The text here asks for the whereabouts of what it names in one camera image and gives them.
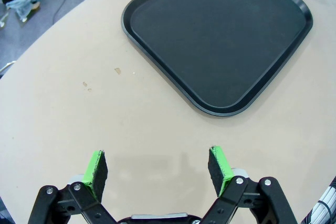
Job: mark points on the black plastic tray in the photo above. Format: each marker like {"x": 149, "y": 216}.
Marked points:
{"x": 218, "y": 43}

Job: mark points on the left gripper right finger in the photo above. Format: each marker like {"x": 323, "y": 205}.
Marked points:
{"x": 231, "y": 200}

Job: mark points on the person in jeans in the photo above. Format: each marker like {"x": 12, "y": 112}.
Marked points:
{"x": 23, "y": 7}

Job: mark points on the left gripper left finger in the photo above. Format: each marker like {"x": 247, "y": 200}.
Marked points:
{"x": 86, "y": 203}

